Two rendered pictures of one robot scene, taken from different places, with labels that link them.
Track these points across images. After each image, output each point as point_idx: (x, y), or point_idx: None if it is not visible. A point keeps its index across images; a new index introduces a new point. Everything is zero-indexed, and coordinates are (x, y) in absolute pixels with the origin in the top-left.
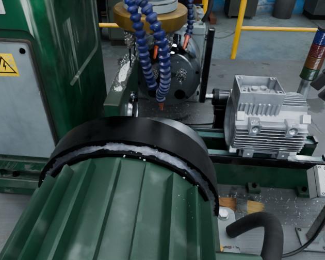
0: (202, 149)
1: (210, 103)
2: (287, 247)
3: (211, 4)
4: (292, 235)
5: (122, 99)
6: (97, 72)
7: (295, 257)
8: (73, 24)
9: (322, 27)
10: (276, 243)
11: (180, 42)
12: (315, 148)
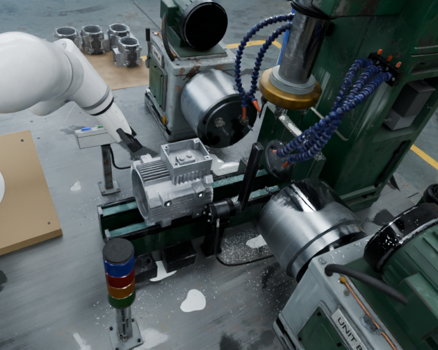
0: (189, 11)
1: (254, 332)
2: (126, 177)
3: (331, 264)
4: (122, 185)
5: (272, 114)
6: (330, 151)
7: (121, 173)
8: (331, 83)
9: (126, 246)
10: (163, 21)
11: (299, 191)
12: (90, 294)
